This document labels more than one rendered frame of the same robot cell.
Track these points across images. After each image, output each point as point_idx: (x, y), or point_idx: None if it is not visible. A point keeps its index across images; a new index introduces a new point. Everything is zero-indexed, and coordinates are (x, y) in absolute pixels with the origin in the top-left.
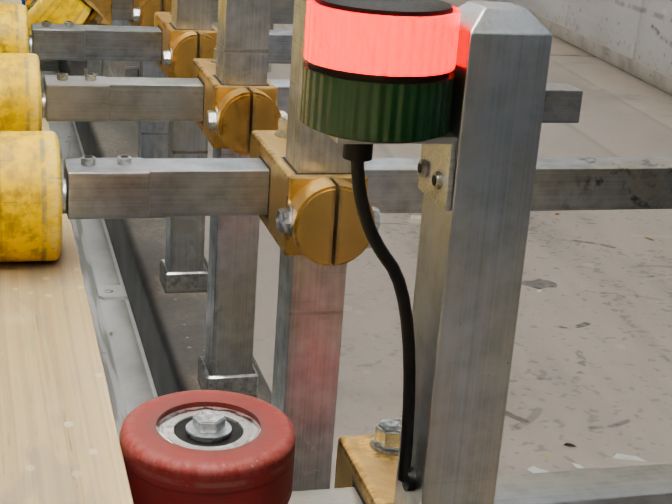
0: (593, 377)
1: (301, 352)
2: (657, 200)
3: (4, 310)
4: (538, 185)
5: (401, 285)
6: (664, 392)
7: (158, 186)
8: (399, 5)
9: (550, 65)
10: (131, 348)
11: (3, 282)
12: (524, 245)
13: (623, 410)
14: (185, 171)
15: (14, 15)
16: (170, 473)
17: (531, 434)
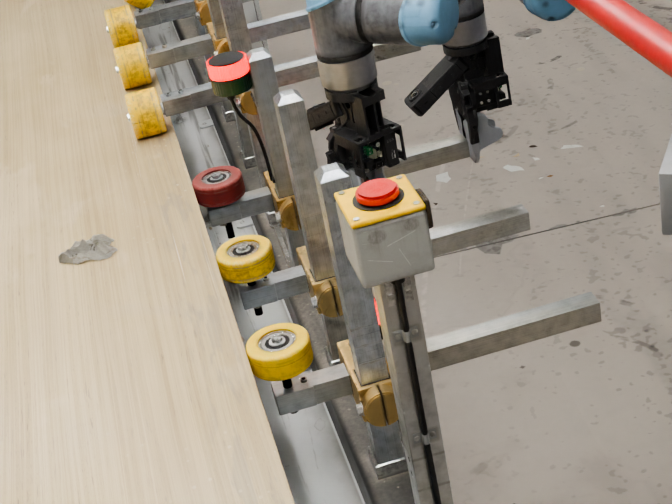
0: (557, 96)
1: (259, 145)
2: (387, 55)
3: (152, 154)
4: None
5: (253, 128)
6: (605, 96)
7: (194, 98)
8: (228, 60)
9: None
10: (218, 151)
11: (150, 144)
12: None
13: (574, 115)
14: (202, 90)
15: (125, 12)
16: (206, 191)
17: (508, 144)
